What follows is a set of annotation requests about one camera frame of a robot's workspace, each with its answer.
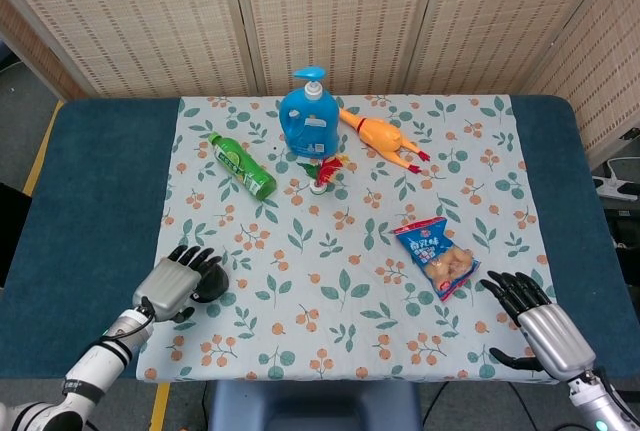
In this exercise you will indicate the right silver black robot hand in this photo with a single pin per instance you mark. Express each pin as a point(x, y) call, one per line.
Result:
point(557, 341)

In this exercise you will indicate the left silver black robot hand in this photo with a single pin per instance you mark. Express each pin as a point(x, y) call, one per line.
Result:
point(167, 291)

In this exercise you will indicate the black round object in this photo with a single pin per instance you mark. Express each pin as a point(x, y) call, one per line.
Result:
point(216, 282)

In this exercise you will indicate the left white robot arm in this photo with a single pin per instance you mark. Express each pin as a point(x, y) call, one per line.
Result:
point(100, 356)

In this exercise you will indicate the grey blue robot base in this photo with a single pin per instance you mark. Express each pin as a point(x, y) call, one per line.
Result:
point(310, 406)

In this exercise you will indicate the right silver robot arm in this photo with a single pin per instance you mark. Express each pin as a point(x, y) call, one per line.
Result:
point(600, 403)

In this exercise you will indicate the black floor equipment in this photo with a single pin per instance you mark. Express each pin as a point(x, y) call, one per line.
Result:
point(625, 221)

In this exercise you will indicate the green tea bottle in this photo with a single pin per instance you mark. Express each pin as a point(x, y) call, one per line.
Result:
point(240, 165)

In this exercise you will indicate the blue snack bag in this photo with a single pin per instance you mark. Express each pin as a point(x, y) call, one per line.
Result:
point(435, 256)

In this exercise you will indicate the floral print tablecloth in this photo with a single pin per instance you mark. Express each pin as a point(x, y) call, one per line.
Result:
point(325, 251)

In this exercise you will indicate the red green feather shuttlecock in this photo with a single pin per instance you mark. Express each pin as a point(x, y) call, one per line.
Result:
point(327, 171)

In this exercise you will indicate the blue pump detergent bottle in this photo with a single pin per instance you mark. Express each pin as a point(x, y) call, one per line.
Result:
point(310, 126)

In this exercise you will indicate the yellow rubber chicken toy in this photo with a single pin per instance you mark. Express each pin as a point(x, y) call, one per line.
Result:
point(380, 133)

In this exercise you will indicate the bamboo folding screen panel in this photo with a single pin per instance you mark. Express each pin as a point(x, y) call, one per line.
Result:
point(600, 71)
point(140, 21)
point(500, 16)
point(340, 11)
point(30, 46)

